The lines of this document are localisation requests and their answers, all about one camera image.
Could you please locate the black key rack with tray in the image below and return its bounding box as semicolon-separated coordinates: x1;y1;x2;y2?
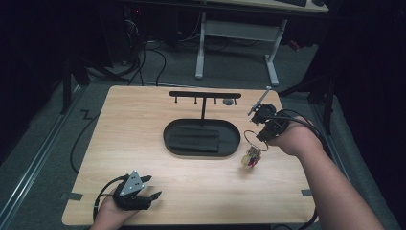
163;90;242;158

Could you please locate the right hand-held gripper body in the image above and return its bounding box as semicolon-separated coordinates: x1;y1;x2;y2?
247;85;292;142

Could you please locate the key ring with coloured tags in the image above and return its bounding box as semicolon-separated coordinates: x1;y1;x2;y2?
240;128;270;170

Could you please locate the black floor cable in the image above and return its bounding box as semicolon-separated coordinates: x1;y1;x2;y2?
69;113;101;175

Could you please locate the black metal stand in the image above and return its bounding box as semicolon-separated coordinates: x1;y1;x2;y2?
59;52;94;116
278;71;337;136

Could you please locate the black keyboard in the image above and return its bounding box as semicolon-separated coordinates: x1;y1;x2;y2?
275;0;308;8

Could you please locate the small red object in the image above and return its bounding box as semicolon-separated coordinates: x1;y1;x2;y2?
287;39;302;53

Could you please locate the black wallet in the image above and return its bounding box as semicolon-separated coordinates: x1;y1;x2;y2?
168;125;221;154

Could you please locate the left hand-held gripper cable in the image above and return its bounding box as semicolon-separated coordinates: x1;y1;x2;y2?
92;173;129;222

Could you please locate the hand-held gripper cable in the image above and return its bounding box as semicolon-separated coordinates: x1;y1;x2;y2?
271;108;333;230
92;173;129;222

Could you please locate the person's left hand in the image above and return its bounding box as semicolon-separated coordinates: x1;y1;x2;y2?
90;195;139;230

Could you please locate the person's right hand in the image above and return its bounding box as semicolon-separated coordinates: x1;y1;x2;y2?
267;115;324;158

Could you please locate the black looped cable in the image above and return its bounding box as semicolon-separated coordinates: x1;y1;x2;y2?
126;39;169;87

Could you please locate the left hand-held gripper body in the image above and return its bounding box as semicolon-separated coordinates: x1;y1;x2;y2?
112;170;151;212

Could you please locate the black computer tower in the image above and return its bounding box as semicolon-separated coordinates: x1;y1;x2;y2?
104;4;147;67

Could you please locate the right hand-held gripper cable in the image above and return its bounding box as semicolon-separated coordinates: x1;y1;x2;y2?
271;108;333;230

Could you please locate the desk with white legs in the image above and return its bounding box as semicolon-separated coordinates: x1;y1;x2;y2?
194;0;329;88

